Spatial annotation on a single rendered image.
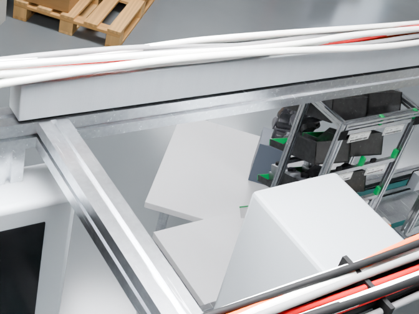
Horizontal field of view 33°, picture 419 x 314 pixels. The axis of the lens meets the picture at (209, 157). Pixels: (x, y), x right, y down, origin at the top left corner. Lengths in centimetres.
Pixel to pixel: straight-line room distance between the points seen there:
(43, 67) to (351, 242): 58
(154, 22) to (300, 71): 491
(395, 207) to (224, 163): 77
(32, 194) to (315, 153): 130
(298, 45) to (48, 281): 57
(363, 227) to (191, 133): 209
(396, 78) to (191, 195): 160
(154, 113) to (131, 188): 313
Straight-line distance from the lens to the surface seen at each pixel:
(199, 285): 255
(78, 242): 384
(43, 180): 108
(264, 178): 249
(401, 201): 322
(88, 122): 106
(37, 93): 100
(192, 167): 306
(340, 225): 124
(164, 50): 106
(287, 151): 228
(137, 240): 86
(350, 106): 216
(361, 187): 247
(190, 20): 630
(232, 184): 303
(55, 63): 98
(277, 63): 120
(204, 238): 273
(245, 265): 130
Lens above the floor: 268
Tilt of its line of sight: 35 degrees down
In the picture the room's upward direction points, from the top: 16 degrees clockwise
